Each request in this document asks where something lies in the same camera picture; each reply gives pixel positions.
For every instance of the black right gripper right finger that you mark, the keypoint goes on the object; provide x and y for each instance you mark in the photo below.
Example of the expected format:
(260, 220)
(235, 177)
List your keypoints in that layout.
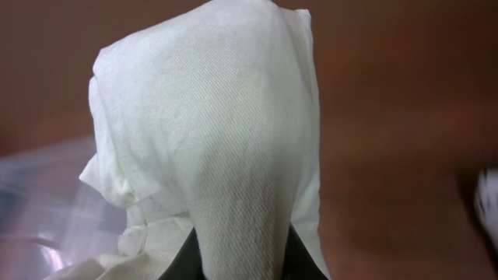
(298, 264)

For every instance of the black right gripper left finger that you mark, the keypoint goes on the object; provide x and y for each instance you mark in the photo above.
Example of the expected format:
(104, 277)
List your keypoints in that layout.
(187, 264)

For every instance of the cream cloth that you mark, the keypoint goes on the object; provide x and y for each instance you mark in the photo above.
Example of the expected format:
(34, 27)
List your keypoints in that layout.
(208, 121)

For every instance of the white printed t-shirt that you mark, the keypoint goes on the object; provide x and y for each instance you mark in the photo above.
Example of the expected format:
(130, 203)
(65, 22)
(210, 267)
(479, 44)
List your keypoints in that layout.
(486, 203)

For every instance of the clear plastic storage container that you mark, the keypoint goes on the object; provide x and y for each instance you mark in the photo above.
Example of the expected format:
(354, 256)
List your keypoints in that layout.
(49, 218)

